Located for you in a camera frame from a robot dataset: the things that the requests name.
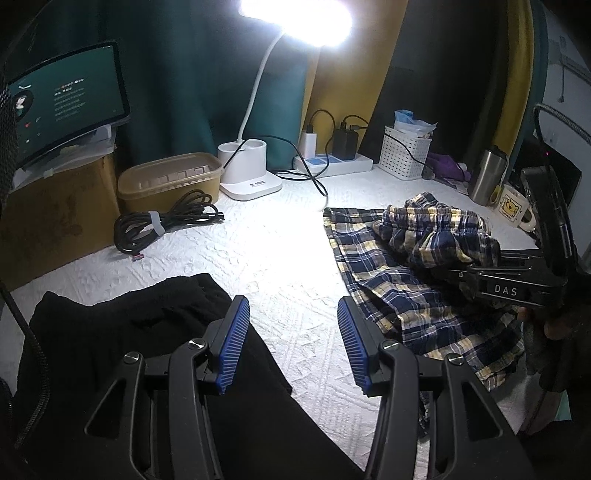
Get white textured table cover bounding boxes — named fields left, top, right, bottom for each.
left=0, top=159, right=541, bottom=480

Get black charger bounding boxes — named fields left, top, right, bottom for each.
left=333, top=129, right=358, bottom=161

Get brown plastic container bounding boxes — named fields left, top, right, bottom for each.
left=116, top=152, right=225, bottom=214

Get black charger cable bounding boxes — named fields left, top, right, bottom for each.
left=341, top=114, right=429, bottom=166

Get green curtain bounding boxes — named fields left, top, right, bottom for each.
left=0, top=0, right=308, bottom=171
left=526, top=0, right=550, bottom=139

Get thin black lamp cable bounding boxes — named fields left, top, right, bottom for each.
left=224, top=109, right=337, bottom=210

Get purple cloth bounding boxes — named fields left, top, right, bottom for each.
left=425, top=152, right=472, bottom=182

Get white plastic basket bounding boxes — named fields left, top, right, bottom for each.
left=379, top=126, right=432, bottom=180

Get yellow curtain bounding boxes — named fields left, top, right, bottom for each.
left=300, top=0, right=409, bottom=153
left=489, top=0, right=536, bottom=153

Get steel tumbler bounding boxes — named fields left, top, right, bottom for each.
left=468, top=145, right=509, bottom=207

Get black pants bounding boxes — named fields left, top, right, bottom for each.
left=11, top=273, right=365, bottom=480

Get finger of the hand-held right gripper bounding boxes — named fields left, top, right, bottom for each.
left=431, top=263, right=485, bottom=298

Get black mesh object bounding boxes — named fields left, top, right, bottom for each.
left=0, top=88, right=19, bottom=199

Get person's right hand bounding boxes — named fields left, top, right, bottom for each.
left=517, top=307, right=591, bottom=344

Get black tablet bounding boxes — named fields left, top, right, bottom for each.
left=7, top=41, right=131, bottom=169

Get bundled black cable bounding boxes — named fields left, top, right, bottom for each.
left=113, top=189, right=225, bottom=264

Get blue plastic bag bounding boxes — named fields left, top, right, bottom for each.
left=393, top=109, right=438, bottom=138

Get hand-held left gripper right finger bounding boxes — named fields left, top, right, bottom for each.
left=337, top=296, right=539, bottom=480

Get white desk lamp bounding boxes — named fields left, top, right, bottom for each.
left=218, top=0, right=356, bottom=201

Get white bear print mug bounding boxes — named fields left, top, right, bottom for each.
left=493, top=184, right=539, bottom=232

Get black braided cable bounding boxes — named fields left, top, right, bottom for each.
left=0, top=281, right=51, bottom=450

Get black monitor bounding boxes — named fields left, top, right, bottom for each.
left=510, top=138, right=583, bottom=204

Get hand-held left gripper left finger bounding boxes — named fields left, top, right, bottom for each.
left=85, top=294, right=251, bottom=480

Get white power strip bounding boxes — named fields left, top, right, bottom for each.
left=293, top=152, right=374, bottom=178

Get cardboard box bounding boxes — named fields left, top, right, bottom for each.
left=0, top=152, right=122, bottom=291

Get blue yellow plaid pants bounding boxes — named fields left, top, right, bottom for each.
left=322, top=191, right=527, bottom=439

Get grey braided cable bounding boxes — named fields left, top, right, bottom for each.
left=532, top=104, right=571, bottom=169

